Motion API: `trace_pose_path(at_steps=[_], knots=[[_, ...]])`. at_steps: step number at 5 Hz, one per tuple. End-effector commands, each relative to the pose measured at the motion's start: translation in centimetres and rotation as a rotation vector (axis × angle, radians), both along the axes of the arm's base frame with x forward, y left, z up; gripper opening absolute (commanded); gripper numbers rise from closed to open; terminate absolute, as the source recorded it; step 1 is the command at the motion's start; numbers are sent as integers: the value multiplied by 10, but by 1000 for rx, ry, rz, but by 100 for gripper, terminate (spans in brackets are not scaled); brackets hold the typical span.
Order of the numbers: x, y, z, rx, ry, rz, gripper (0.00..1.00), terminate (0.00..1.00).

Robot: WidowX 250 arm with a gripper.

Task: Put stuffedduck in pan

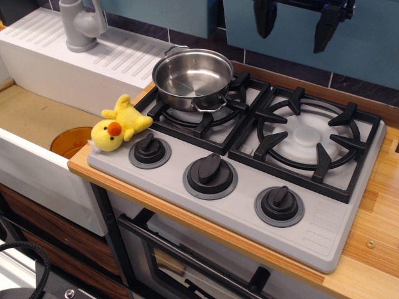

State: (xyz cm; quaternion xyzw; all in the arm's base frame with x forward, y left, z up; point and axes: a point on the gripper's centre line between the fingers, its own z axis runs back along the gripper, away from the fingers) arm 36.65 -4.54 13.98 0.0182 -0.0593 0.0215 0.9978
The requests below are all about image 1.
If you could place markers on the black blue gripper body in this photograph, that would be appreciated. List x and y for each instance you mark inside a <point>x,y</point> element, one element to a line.
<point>318,5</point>

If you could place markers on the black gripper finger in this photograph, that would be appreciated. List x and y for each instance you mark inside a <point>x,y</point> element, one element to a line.
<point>265,13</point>
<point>331,16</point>

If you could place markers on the yellow stuffed duck toy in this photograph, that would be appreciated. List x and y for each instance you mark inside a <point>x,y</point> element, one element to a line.
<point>118,125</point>

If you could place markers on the stainless steel pan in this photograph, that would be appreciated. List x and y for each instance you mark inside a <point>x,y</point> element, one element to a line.
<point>193,80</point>

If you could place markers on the white right burner cap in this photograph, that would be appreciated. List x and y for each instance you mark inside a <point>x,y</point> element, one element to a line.
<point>305,132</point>

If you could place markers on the black left burner grate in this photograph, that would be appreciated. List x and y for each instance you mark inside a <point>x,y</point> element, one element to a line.
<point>213,131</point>

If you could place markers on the black burner grate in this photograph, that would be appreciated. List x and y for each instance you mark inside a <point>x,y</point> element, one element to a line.
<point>213,131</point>
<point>322,146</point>

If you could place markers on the black right burner grate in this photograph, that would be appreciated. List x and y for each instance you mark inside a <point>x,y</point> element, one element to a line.
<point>322,146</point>

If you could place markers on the grey toy stovetop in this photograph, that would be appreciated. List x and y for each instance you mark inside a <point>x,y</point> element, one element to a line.
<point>317,240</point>

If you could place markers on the black middle stove knob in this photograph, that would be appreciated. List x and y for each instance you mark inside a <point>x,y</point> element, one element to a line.
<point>210,178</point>

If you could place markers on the black stove knob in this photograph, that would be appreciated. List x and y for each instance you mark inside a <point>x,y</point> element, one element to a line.
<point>210,178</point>
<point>149,152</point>
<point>279,207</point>

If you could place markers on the grey toy faucet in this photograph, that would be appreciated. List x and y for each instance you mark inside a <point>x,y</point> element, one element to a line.
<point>82,28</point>

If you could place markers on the black left stove knob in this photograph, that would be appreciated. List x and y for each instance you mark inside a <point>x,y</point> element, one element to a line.
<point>149,152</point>

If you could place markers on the black right stove knob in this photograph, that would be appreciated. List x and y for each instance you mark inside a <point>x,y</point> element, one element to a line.
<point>279,207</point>

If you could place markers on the white toy sink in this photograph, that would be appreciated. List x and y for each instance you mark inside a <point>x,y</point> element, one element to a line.
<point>47,89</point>

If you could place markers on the orange sink drain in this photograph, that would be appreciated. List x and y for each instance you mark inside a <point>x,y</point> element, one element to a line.
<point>69,142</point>

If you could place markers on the toy oven door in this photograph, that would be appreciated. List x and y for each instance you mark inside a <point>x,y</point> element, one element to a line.
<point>229,261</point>

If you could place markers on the wooden drawer front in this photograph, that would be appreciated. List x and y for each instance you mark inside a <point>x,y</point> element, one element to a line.
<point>81,255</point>

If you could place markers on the black oven door handle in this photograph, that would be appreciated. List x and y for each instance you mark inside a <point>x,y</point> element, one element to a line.
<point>185,273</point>

